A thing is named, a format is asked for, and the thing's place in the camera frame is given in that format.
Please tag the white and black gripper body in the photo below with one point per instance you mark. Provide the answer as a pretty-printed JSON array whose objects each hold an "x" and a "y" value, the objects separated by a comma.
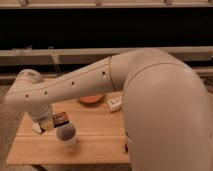
[{"x": 54, "y": 121}]

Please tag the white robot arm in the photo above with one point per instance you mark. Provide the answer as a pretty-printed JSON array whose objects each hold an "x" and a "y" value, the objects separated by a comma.
[{"x": 166, "y": 109}]

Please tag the white ceramic cup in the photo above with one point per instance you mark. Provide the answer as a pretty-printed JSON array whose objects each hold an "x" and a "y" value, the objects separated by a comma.
[{"x": 67, "y": 133}]

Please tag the white eraser block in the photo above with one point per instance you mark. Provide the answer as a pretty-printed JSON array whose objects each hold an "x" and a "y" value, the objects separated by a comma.
[{"x": 36, "y": 128}]

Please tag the orange round plate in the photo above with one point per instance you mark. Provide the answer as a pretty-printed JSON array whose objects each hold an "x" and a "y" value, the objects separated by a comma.
[{"x": 91, "y": 99}]

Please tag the white rectangular box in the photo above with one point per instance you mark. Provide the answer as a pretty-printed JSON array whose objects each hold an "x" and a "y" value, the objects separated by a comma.
[{"x": 115, "y": 103}]

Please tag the red brown small object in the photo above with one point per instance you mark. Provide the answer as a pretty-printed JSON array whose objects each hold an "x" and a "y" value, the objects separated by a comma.
[{"x": 126, "y": 146}]

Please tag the grey metal rail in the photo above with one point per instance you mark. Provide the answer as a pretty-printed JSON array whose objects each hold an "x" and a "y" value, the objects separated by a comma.
[{"x": 30, "y": 56}]

